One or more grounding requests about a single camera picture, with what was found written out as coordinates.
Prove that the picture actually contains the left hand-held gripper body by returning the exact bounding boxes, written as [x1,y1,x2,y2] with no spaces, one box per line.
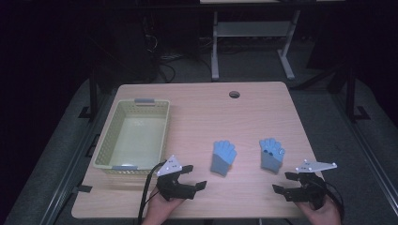
[155,155,198,202]

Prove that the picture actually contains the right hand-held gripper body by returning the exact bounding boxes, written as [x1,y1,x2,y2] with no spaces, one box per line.
[283,159,338,211]

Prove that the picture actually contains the person's left hand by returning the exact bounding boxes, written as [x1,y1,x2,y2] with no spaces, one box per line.
[141,187,186,225]

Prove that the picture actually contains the person's right hand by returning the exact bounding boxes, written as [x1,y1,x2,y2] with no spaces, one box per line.
[295,194,343,225]

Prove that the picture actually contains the blue grey glove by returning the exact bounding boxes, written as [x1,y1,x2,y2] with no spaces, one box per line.
[258,138,286,174]
[209,140,237,177]

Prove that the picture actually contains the cream plastic basket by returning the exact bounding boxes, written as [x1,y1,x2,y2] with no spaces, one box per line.
[92,97,171,175]

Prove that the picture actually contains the black metal stand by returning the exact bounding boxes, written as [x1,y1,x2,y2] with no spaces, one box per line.
[78,67,100,120]
[344,62,372,124]

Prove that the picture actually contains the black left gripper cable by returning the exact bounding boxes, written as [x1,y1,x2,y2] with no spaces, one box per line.
[137,160,167,225]

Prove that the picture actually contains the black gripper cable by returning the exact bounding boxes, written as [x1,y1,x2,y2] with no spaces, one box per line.
[324,180,345,222]
[137,160,167,225]

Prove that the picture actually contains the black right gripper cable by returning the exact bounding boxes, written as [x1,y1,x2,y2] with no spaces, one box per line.
[324,180,345,222]

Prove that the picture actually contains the aluminium rail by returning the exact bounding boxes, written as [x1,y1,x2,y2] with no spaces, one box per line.
[38,93,115,225]
[331,93,398,217]

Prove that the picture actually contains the black floor cables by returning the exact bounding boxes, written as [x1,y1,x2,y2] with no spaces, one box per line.
[142,17,214,83]

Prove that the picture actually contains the white metal desk frame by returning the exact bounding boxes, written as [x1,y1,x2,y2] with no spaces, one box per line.
[200,0,302,82]

